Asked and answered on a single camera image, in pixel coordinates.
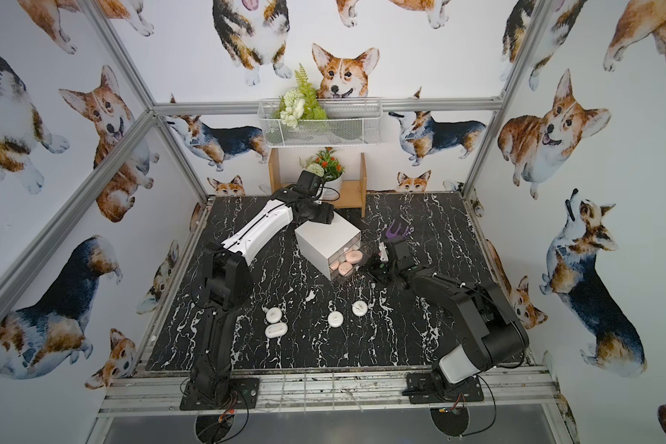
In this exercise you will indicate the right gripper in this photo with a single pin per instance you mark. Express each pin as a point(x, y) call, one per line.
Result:
point(387, 260)

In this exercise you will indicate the pink earphone case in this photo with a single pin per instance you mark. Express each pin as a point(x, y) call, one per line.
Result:
point(345, 269)
point(354, 256)

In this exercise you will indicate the white mini drawer cabinet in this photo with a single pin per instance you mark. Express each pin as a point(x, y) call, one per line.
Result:
point(319, 242)

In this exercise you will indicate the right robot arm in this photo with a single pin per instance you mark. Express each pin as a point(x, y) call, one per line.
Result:
point(487, 335)

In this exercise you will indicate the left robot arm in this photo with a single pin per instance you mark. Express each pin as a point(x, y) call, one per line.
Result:
point(228, 283)

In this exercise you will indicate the purple pink toy rake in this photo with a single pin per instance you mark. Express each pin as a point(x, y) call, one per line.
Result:
point(397, 230)

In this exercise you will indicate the wooden shelf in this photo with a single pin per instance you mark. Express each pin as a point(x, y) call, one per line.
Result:
point(352, 194)

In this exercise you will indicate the white potted plant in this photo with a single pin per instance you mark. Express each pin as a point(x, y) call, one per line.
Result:
point(326, 165)

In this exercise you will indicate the white earphone case right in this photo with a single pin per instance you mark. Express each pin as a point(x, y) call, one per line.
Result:
point(360, 308)

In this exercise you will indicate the white earphone case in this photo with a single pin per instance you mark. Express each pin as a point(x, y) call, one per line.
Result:
point(335, 319)
point(274, 315)
point(360, 308)

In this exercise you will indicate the white earphone case middle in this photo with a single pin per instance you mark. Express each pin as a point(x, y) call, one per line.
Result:
point(335, 319)

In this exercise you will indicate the green white artificial flowers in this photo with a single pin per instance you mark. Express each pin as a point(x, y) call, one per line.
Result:
point(299, 103)

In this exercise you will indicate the white earphone case upper left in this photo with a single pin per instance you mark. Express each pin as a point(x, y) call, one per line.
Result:
point(274, 315)

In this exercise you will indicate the white earphone case oval left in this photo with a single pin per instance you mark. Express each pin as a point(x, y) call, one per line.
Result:
point(276, 330)

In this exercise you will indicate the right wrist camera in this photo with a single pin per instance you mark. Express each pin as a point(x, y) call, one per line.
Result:
point(396, 252)

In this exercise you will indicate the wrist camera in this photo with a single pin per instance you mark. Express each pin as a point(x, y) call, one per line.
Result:
point(309, 184)
point(396, 252)

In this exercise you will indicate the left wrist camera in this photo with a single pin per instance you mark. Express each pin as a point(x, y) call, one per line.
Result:
point(309, 184)

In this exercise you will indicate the white wire basket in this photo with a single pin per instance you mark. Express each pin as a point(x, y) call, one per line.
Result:
point(344, 123)

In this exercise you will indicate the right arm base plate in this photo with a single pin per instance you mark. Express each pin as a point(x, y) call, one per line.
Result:
point(431, 387)

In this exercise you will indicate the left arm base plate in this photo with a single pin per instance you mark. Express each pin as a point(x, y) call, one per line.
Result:
point(237, 393)

